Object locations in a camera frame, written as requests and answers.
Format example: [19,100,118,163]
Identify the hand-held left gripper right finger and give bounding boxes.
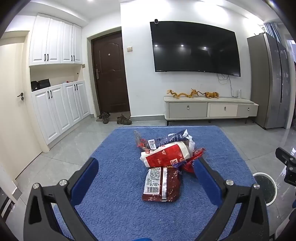
[193,158,270,241]

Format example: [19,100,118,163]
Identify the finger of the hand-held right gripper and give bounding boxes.
[275,147,296,165]

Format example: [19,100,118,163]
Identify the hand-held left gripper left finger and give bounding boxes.
[23,157,100,241]

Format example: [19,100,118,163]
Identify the round white-rimmed waste bin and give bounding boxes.
[252,172,278,207]

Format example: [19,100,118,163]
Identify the dark red snack packet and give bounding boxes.
[142,166,181,202]

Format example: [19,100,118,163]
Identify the red and white paper packet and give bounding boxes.
[139,142,193,168]

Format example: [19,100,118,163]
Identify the dark blue foil wrapper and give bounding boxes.
[148,129,190,150]

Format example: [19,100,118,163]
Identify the clear plastic wrapper red tie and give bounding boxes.
[134,130,148,151]

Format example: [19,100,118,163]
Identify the white crumpled tissue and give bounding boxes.
[185,136,196,160]

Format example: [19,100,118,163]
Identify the blue fleece blanket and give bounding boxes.
[52,126,270,241]

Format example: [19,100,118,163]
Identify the pair of brown shoes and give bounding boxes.
[99,112,111,125]
[116,114,132,125]
[96,113,130,122]

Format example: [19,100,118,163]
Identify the white television stand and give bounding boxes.
[164,95,259,127]

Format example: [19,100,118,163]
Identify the grey double-door refrigerator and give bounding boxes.
[247,32,292,129]

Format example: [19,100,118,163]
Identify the golden dragon figurine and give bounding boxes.
[167,88,205,100]

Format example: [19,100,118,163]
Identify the cream interior door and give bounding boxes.
[0,43,42,179]

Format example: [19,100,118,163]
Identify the dark brown entrance door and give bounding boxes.
[91,31,130,114]

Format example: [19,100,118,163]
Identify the grey-blue curtain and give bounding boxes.
[264,23,283,42]

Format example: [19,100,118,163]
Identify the black television cables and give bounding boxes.
[216,74,233,97]

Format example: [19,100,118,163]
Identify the black wall television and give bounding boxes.
[150,21,241,77]

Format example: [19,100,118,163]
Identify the white upper wall cabinet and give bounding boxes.
[29,13,83,67]

